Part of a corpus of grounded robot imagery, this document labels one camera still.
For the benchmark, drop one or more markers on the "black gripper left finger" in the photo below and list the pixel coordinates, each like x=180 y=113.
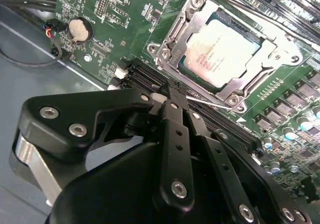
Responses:
x=62 y=116

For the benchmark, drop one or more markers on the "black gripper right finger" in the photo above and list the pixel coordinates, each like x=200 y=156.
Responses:
x=217 y=149

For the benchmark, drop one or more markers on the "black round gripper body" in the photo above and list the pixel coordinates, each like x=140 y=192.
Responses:
x=112 y=196

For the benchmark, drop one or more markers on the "CPU with silver top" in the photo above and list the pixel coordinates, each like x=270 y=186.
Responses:
x=220 y=51

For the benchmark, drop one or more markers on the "metal socket cover frame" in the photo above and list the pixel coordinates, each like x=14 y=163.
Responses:
x=270 y=49

